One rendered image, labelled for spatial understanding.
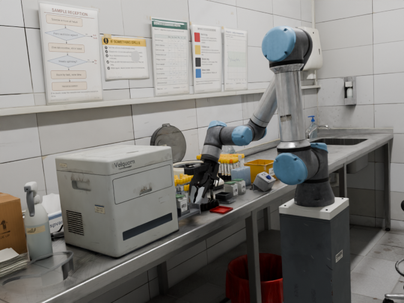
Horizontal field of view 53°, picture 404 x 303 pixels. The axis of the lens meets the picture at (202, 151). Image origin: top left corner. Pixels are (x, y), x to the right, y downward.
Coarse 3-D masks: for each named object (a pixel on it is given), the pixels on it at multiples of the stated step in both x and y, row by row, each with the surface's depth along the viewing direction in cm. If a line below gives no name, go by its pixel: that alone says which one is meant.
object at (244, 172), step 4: (236, 168) 195; (240, 168) 194; (244, 168) 194; (248, 168) 197; (232, 172) 193; (236, 172) 191; (240, 172) 192; (244, 172) 194; (248, 172) 197; (232, 176) 193; (236, 176) 191; (240, 176) 192; (244, 176) 194; (248, 176) 197; (244, 180) 195; (248, 180) 197; (248, 184) 197
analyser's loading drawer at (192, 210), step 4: (188, 204) 149; (192, 204) 154; (196, 204) 153; (180, 208) 145; (188, 208) 149; (192, 208) 154; (196, 208) 153; (180, 212) 145; (184, 212) 146; (188, 212) 148; (192, 212) 149; (196, 212) 152; (200, 212) 153; (180, 216) 145; (184, 216) 146; (188, 216) 148
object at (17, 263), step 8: (0, 256) 121; (8, 256) 121; (16, 256) 117; (24, 256) 119; (0, 264) 113; (8, 264) 115; (16, 264) 117; (24, 264) 119; (0, 272) 113; (8, 272) 115
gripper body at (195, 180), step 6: (204, 156) 159; (210, 156) 158; (204, 162) 161; (210, 162) 160; (216, 162) 160; (210, 168) 160; (216, 168) 163; (198, 174) 158; (204, 174) 156; (210, 174) 158; (216, 174) 163; (192, 180) 159; (198, 180) 157; (204, 180) 155; (210, 180) 159; (198, 186) 161; (210, 186) 159; (216, 186) 161
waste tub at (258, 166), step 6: (246, 162) 209; (252, 162) 213; (258, 162) 217; (264, 162) 214; (270, 162) 212; (252, 168) 204; (258, 168) 202; (264, 168) 199; (270, 168) 202; (252, 174) 205; (270, 174) 202; (252, 180) 205; (276, 180) 207
